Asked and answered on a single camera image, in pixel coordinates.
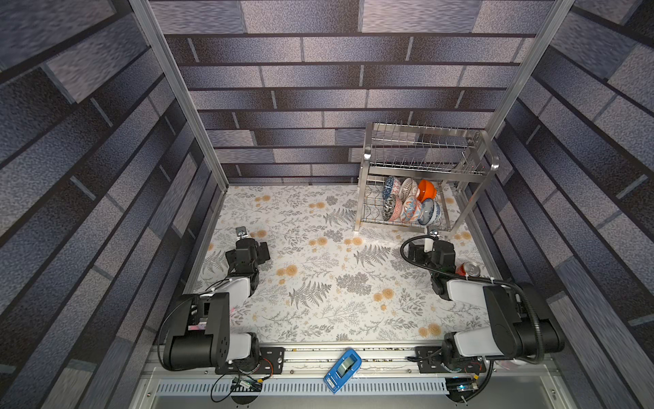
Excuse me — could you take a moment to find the blue handheld meter device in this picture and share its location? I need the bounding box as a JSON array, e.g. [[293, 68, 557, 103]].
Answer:
[[324, 349, 363, 394]]

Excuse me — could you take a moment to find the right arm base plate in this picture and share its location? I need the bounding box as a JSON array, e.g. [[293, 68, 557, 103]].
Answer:
[[408, 346, 487, 375]]

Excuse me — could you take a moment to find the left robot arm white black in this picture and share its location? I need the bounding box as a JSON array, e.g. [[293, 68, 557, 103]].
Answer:
[[156, 227, 270, 373]]

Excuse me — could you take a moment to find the red soda can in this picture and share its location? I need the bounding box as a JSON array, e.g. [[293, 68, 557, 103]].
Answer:
[[456, 261, 481, 278]]

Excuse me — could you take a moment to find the black white floral bowl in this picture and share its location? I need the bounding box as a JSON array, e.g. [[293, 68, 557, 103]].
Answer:
[[383, 194, 403, 223]]

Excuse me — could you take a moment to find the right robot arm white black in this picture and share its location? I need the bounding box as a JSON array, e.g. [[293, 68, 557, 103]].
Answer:
[[400, 234, 565, 373]]

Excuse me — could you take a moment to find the red blue floral bowl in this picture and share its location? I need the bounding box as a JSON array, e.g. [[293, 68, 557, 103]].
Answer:
[[400, 196, 422, 223]]

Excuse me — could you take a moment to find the orange bowl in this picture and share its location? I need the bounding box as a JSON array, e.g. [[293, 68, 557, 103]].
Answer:
[[417, 180, 438, 203]]

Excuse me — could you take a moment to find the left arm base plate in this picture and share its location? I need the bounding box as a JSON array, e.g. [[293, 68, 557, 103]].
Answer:
[[215, 347, 285, 377]]

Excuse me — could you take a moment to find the steel two-tier dish rack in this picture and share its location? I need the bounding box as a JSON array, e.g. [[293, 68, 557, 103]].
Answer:
[[354, 123, 500, 237]]

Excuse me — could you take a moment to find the blue dotted pattern bowl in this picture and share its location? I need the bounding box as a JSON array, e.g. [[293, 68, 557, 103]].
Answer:
[[383, 177, 401, 200]]

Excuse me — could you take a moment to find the pink alarm clock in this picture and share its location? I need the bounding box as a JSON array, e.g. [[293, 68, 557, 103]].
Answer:
[[185, 303, 237, 334]]

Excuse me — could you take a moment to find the aluminium rail frame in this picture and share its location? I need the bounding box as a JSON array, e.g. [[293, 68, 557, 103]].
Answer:
[[128, 341, 576, 408]]

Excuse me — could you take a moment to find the white lattice pattern bowl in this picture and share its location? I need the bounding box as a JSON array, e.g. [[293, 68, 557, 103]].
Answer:
[[399, 177, 419, 202]]

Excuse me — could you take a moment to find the floral table mat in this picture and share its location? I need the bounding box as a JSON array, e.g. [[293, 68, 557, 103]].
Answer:
[[192, 185, 488, 343]]

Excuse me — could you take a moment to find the blue floral rim bowl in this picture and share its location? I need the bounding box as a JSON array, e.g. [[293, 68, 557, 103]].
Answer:
[[418, 199, 442, 226]]

